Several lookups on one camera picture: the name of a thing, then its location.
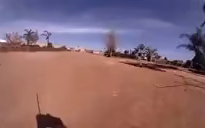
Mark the dark blurred tree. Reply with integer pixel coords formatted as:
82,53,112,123
104,29,118,58

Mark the red dirt ground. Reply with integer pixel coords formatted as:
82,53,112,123
0,49,205,128

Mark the clump of trees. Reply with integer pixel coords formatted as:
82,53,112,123
130,43,162,62

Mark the thin palm tree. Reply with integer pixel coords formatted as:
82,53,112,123
40,29,54,48

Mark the robot's own part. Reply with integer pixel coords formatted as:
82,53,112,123
35,93,68,128

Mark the pale bare bush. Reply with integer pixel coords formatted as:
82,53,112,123
4,31,23,46

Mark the low brown wall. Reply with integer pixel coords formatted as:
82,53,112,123
0,44,70,53

